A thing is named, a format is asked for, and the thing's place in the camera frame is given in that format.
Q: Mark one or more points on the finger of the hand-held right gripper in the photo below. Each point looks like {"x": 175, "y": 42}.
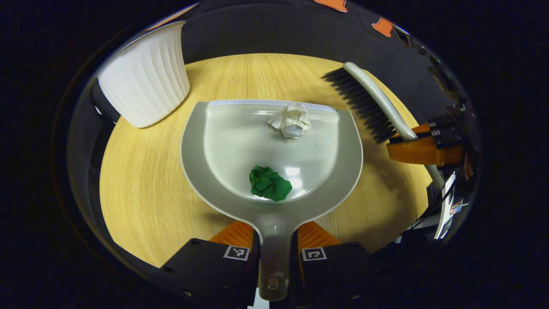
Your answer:
{"x": 441, "y": 126}
{"x": 446, "y": 139}

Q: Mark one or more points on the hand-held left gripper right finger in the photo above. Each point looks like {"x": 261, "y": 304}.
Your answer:
{"x": 339, "y": 274}

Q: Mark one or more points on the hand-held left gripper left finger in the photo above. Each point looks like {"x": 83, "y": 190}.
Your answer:
{"x": 201, "y": 266}

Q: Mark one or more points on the small grey broom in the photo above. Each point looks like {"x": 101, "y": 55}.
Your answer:
{"x": 377, "y": 92}

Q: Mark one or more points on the green paper ball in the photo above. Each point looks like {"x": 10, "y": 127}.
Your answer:
{"x": 270, "y": 183}

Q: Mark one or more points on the grey plastic dustpan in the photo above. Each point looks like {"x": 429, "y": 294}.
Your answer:
{"x": 231, "y": 146}

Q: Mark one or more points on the white paper ball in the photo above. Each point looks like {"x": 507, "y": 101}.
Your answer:
{"x": 292, "y": 120}

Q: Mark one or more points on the white ribbed garbage bin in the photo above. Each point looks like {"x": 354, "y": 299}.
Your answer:
{"x": 146, "y": 77}

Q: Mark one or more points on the wooden desktop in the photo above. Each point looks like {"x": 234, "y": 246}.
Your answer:
{"x": 146, "y": 193}

